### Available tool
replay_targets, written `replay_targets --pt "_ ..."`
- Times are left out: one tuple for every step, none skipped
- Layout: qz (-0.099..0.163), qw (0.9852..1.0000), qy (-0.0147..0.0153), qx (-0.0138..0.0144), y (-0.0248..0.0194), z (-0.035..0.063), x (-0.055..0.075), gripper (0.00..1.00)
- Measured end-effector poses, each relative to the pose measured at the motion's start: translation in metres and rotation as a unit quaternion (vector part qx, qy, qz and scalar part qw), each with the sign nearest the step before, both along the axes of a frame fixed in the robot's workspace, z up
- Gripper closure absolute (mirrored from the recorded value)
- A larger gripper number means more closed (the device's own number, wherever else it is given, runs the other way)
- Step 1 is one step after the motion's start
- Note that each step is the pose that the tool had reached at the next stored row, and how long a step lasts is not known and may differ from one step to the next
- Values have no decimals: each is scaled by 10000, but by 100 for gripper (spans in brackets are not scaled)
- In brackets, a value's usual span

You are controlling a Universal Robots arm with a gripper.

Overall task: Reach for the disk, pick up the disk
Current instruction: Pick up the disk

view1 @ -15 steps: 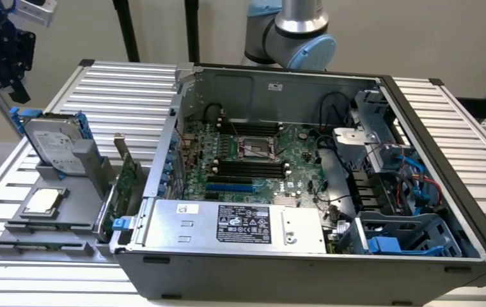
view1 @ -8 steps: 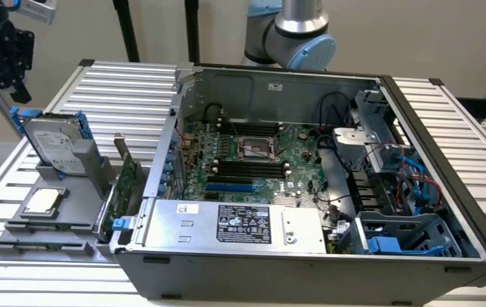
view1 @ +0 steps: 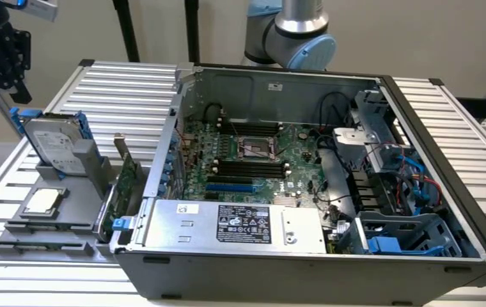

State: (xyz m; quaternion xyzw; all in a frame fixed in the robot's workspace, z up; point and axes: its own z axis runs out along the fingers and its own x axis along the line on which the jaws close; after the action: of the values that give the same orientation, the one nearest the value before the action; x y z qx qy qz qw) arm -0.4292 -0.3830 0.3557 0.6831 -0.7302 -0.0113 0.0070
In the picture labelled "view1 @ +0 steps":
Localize silver power supply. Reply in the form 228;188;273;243
142;199;329;255

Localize black pole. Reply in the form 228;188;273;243
184;0;203;64
115;0;143;63

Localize blue expansion slot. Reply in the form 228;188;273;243
203;184;255;193

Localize silver disk bay cage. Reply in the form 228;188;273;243
331;89;416;175

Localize silver CPU chip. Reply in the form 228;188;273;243
27;188;68;214

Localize black table bracket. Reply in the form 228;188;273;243
455;95;486;122

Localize silver hard disk blue carrier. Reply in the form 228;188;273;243
10;107;94;176

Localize black RAM slot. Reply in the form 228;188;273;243
215;171;292;177
220;131;281;136
215;158;292;164
215;162;292;168
220;127;281;132
220;120;281;125
220;124;281;129
215;167;292;173

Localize blue wire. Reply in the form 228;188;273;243
395;149;443;220

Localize long black expansion slot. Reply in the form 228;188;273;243
206;176;256;185

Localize grey parts rack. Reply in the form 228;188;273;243
0;139;147;257

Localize CPU socket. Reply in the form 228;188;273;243
236;135;281;161

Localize short black wire loop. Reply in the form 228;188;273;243
202;102;224;123

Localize green graphics card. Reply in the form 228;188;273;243
92;132;147;243

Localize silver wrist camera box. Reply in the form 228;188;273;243
23;0;60;22

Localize green motherboard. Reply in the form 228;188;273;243
174;120;356;232

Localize blue case latch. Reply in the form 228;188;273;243
114;216;134;232

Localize long black wire loop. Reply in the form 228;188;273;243
317;91;352;129

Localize black open PC case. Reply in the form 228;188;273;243
108;62;486;302

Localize red wire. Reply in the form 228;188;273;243
421;177;444;196

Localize green RAM stick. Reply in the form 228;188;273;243
0;243;86;252

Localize silver chipset heatsink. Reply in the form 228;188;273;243
273;196;303;208

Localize grey drive bay blue clip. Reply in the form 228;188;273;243
352;210;463;257

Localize short black expansion slot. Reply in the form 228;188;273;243
203;192;236;201

